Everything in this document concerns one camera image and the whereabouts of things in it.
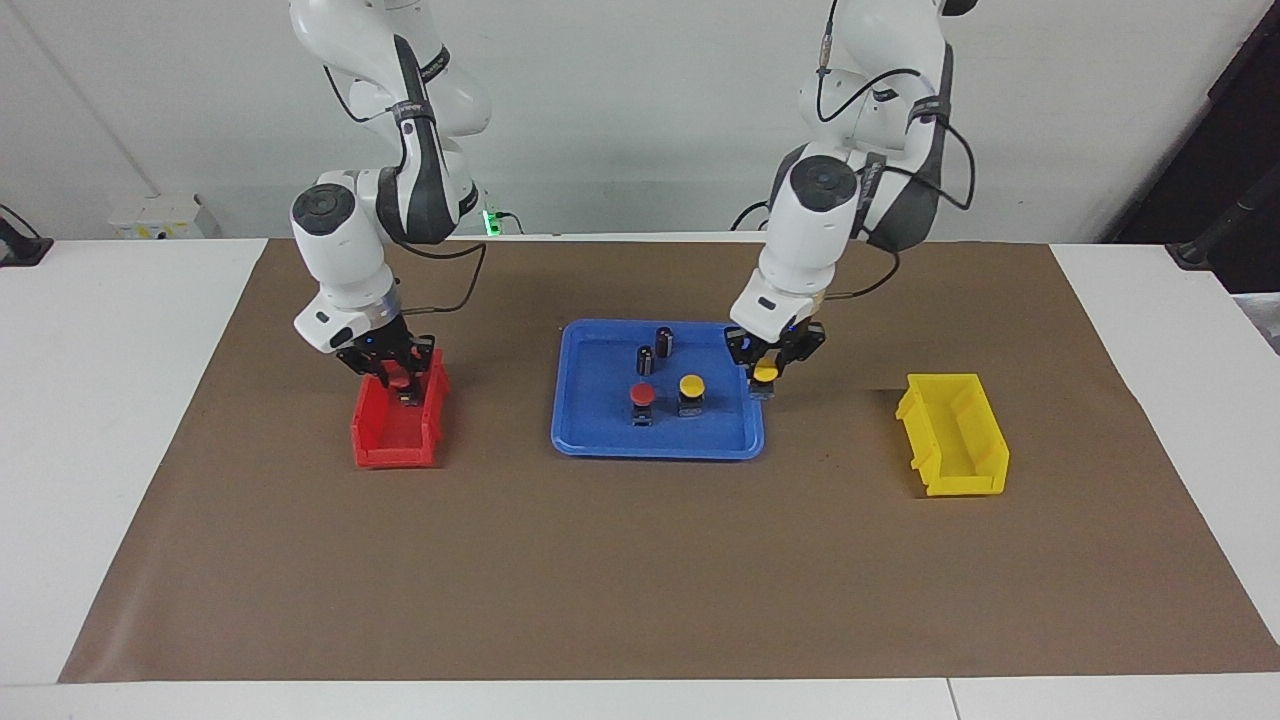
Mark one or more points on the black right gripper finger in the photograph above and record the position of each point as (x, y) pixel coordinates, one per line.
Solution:
(365, 372)
(425, 370)

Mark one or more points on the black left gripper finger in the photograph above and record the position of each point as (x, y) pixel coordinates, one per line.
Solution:
(800, 352)
(742, 358)

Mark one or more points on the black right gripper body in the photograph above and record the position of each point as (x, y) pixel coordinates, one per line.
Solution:
(385, 350)

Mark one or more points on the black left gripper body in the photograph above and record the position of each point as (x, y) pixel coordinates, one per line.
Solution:
(775, 335)

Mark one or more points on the yellow push button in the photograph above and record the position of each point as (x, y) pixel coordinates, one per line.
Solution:
(691, 384)
(765, 373)

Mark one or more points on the red push button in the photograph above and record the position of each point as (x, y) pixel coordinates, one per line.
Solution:
(400, 383)
(641, 393)

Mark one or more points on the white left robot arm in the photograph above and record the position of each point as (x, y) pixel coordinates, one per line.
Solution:
(810, 230)

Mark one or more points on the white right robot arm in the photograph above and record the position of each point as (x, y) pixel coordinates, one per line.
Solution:
(340, 250)

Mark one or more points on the red plastic bin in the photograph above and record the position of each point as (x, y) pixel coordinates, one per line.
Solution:
(400, 435)

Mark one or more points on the black cylinder part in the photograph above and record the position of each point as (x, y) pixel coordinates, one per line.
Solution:
(645, 362)
(665, 342)

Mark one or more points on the blue plastic tray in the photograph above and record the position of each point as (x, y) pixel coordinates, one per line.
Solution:
(600, 435)

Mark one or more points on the yellow plastic bin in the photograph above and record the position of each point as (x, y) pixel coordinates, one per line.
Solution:
(960, 440)

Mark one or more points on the brown paper mat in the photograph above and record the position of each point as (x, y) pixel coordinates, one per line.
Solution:
(640, 560)

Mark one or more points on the white power strip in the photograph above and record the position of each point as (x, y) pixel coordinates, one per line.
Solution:
(160, 215)

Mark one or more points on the black tripod stand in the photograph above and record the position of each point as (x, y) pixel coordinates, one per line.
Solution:
(1220, 230)

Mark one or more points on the black clamp mount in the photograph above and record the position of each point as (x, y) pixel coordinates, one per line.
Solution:
(20, 248)

